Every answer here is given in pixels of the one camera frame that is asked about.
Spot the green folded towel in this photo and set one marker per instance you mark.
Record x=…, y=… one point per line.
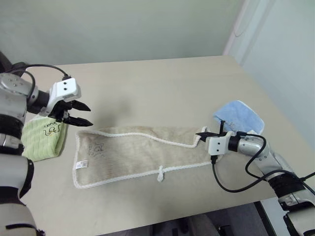
x=44, y=142

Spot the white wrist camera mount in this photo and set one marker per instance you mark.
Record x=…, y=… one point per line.
x=217, y=145
x=65, y=86

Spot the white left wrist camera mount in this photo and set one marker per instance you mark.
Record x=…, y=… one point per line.
x=65, y=86

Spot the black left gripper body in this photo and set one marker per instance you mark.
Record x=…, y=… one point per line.
x=61, y=110

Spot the blue folded towel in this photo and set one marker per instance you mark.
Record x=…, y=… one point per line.
x=242, y=115

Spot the grey rounded shape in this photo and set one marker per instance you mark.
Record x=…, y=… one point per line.
x=203, y=226

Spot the white wall corner trim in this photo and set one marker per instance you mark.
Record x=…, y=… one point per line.
x=237, y=22

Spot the beige towel with white edging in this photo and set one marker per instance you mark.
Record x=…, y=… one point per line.
x=137, y=152

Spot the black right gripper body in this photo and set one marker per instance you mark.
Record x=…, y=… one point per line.
x=220, y=134

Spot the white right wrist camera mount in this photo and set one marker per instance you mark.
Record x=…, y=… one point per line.
x=217, y=145

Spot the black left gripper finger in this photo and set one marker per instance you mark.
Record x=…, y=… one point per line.
x=80, y=106
x=78, y=122

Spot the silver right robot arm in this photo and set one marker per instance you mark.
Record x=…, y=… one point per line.
x=248, y=145

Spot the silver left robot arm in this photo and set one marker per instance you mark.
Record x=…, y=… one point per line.
x=12, y=103

